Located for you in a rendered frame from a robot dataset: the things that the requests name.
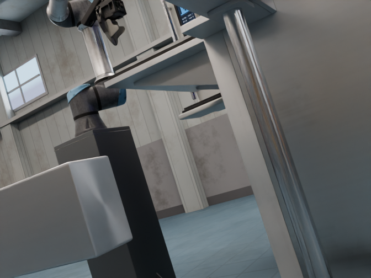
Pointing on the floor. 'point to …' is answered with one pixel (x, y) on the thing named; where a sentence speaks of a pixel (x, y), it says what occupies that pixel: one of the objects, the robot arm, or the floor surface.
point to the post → (252, 156)
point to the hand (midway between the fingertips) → (113, 42)
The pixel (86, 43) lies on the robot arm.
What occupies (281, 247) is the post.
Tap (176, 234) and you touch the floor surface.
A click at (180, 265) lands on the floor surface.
